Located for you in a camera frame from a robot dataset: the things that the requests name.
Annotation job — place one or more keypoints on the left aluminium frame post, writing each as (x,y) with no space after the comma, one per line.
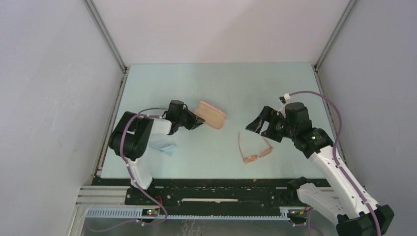
(96,17)

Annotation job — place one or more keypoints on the aluminium extrusion rail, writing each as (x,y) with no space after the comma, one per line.
(101,196)

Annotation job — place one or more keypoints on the light blue cleaning cloth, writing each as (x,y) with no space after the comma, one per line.
(164,147)

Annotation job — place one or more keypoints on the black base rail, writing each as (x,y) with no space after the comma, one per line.
(264,196)

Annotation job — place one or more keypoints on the right controller board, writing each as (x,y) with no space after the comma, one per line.
(298,214)

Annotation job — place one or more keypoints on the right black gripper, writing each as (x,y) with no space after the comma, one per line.
(271,115)

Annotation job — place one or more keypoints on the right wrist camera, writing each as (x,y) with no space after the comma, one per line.
(285,99)

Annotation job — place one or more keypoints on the left controller board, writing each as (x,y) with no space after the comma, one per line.
(151,212)

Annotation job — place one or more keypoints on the pink glasses case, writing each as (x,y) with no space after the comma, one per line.
(213,116)

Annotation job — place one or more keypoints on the right aluminium frame post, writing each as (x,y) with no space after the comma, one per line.
(335,33)

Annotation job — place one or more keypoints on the controller board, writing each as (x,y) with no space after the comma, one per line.
(298,214)
(151,212)

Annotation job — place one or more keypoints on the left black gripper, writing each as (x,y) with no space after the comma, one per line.
(195,121)

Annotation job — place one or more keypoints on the white cable duct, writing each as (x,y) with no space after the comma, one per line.
(136,213)

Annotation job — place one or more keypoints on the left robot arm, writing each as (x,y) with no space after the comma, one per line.
(130,137)

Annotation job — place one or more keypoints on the aluminium frame post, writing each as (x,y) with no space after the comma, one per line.
(335,33)
(96,17)

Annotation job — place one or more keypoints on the orange tinted sunglasses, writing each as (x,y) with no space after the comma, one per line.
(253,147)

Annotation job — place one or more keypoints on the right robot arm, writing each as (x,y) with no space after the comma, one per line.
(355,212)

